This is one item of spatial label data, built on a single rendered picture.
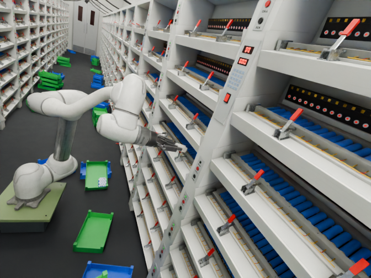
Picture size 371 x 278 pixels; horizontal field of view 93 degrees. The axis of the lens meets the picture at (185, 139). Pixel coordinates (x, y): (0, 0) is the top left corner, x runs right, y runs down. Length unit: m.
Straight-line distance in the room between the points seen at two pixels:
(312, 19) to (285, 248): 0.66
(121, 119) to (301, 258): 0.69
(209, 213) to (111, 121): 0.53
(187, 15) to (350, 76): 0.96
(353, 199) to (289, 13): 0.50
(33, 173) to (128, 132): 0.91
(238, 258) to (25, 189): 1.35
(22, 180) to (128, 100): 1.01
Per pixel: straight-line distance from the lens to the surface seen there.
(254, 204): 0.59
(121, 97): 0.77
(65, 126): 1.37
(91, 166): 2.18
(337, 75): 0.50
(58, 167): 1.59
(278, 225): 0.58
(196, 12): 1.28
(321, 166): 0.49
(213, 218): 0.77
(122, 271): 1.62
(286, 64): 0.56
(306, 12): 0.74
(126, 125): 0.75
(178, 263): 1.10
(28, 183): 1.55
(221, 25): 1.16
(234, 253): 0.72
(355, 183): 0.49
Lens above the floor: 1.46
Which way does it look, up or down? 24 degrees down
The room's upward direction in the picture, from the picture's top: 20 degrees clockwise
